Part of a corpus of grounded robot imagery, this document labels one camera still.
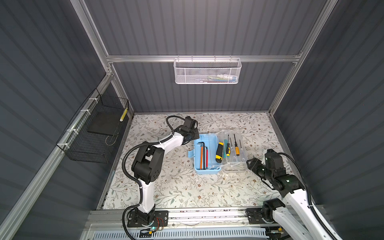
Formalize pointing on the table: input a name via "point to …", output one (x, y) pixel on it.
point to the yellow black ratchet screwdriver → (219, 152)
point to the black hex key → (204, 153)
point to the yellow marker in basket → (123, 115)
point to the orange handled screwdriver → (237, 148)
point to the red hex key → (207, 157)
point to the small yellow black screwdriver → (228, 151)
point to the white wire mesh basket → (207, 70)
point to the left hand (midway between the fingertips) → (196, 133)
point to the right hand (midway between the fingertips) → (251, 164)
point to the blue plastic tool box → (211, 141)
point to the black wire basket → (91, 136)
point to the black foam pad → (105, 122)
